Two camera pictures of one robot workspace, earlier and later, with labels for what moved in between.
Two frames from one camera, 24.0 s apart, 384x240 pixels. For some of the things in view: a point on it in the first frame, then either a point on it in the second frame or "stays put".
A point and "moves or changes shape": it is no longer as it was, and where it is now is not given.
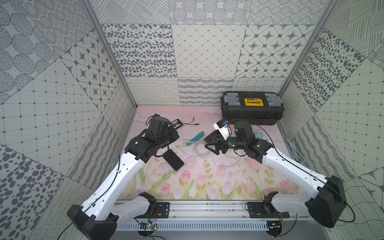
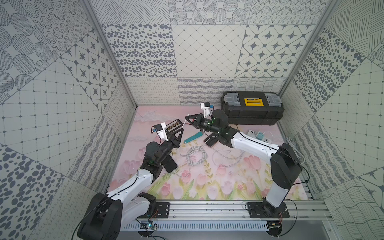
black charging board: [177, 124] stays put
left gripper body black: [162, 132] -> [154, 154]
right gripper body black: [234, 143] -> [206, 124]
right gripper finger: [216, 151] -> [198, 117]
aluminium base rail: [208, 211] stays put
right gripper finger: [215, 137] -> [199, 128]
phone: [173, 160] moves or changes shape
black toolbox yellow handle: [258, 108] stays put
